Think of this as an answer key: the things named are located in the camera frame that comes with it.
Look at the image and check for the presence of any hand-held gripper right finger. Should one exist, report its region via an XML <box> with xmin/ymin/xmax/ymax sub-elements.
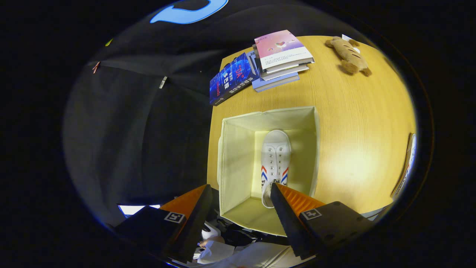
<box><xmin>270</xmin><ymin>182</ymin><xmax>375</xmax><ymax>260</ymax></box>

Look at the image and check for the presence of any white paperback book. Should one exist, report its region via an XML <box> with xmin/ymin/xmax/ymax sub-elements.
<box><xmin>258</xmin><ymin>56</ymin><xmax>310</xmax><ymax>81</ymax></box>

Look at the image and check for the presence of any brown bread plush toy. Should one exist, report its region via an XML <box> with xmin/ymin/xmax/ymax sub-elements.
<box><xmin>325</xmin><ymin>36</ymin><xmax>372</xmax><ymax>77</ymax></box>

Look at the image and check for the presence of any light blue book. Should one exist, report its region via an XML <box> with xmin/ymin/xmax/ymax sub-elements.
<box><xmin>250</xmin><ymin>50</ymin><xmax>300</xmax><ymax>93</ymax></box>

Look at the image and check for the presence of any pink cover book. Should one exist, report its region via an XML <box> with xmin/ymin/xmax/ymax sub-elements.
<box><xmin>254</xmin><ymin>30</ymin><xmax>315</xmax><ymax>71</ymax></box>

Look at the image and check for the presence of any beige fabric storage box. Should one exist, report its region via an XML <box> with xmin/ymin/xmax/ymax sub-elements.
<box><xmin>217</xmin><ymin>106</ymin><xmax>320</xmax><ymax>237</ymax></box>

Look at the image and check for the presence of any white canvas shoe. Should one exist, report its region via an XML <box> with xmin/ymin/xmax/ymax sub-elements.
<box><xmin>260</xmin><ymin>129</ymin><xmax>292</xmax><ymax>209</ymax></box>
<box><xmin>390</xmin><ymin>133</ymin><xmax>417</xmax><ymax>201</ymax></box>

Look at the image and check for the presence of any dark blue book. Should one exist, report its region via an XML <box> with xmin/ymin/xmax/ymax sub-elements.
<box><xmin>209</xmin><ymin>52</ymin><xmax>258</xmax><ymax>106</ymax></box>

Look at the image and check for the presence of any black backdrop cloth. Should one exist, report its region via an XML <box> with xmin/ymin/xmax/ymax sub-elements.
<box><xmin>63</xmin><ymin>0</ymin><xmax>372</xmax><ymax>224</ymax></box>

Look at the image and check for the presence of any white paper tag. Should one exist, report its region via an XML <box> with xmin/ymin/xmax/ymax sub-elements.
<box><xmin>341</xmin><ymin>34</ymin><xmax>360</xmax><ymax>49</ymax></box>

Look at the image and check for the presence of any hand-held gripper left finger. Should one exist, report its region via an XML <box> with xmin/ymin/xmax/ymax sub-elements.
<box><xmin>113</xmin><ymin>184</ymin><xmax>213</xmax><ymax>264</ymax></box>

